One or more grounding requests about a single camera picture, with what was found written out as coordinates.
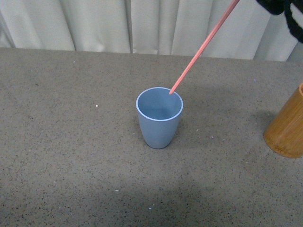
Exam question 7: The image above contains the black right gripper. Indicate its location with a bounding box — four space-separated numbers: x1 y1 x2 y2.
257 0 303 43

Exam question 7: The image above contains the pink chopstick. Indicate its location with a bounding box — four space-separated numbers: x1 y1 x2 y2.
169 0 239 95

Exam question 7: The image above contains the blue plastic cup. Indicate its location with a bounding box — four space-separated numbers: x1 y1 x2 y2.
136 87 183 149

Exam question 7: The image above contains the bamboo chopstick holder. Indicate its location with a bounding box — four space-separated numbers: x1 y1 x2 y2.
264 84 303 158

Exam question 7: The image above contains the white pleated curtain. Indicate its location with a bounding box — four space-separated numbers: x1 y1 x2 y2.
0 0 303 62

